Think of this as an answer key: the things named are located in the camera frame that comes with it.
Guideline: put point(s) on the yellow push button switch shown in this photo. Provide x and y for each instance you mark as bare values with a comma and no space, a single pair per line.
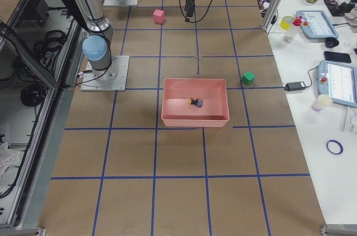
195,102

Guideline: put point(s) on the pink cube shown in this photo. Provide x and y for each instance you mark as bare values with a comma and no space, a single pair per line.
159,16

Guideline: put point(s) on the green cube near pendant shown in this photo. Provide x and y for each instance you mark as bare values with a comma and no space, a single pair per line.
247,78

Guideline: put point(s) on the yellow tape roll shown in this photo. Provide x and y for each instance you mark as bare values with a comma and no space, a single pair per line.
286,22

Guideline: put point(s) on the clear squeeze bottle red cap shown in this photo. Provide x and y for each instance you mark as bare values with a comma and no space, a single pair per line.
293,29

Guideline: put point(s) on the pink plastic bin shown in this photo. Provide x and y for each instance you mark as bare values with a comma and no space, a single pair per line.
177,113

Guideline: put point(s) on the teach pendant upper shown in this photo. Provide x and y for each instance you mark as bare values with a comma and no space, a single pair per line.
316,24

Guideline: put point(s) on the teach pendant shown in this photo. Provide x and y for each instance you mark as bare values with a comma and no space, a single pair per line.
338,81
316,24

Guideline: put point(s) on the black power adapter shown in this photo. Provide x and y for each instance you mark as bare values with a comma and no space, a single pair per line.
295,86

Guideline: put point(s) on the black round object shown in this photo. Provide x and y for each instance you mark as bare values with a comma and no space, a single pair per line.
331,42

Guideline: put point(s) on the black smartphone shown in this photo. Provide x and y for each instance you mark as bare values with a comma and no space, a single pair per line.
337,57

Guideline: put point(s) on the white paper cup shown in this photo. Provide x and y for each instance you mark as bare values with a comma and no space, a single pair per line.
322,101

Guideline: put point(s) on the teach pendant lower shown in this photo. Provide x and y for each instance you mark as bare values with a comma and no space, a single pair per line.
338,81

